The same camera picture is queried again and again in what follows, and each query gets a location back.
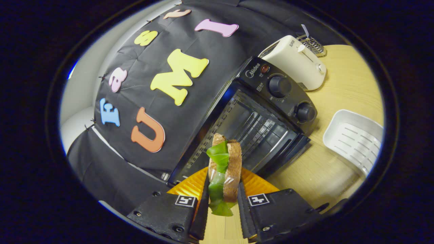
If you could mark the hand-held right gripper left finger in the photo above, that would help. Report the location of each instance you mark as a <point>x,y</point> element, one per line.
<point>202,217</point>

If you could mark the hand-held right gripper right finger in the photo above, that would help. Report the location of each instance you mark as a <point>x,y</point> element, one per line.
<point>243,213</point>

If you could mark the lettuce sandwich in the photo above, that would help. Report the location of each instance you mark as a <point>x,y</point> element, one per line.
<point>234,169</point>

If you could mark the black electric oven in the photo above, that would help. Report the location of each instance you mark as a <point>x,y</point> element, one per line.
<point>278,86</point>

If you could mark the white slotted plastic tray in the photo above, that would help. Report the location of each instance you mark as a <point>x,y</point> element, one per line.
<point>356,139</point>

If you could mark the white toaster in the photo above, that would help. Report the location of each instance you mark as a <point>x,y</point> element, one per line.
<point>295,61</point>

